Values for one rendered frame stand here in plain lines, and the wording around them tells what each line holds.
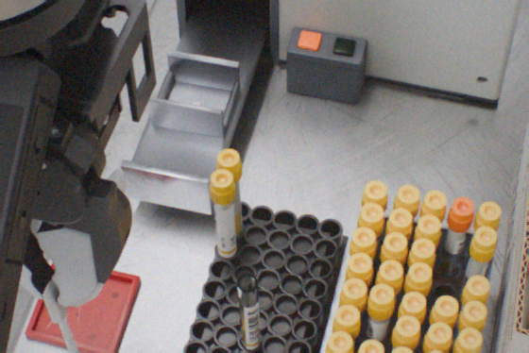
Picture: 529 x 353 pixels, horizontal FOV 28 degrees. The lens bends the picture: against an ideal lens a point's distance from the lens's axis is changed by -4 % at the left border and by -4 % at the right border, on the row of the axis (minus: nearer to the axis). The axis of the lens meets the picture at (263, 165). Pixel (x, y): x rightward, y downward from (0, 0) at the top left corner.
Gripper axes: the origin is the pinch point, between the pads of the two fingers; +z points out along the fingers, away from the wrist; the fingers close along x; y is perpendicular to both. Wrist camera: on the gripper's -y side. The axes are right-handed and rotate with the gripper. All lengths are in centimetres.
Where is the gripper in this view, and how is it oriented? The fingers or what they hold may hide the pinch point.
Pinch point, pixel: (56, 297)
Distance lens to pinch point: 52.7
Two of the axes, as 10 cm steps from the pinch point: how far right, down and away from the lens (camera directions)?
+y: 2.8, -7.8, 5.6
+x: -9.6, -2.2, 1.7
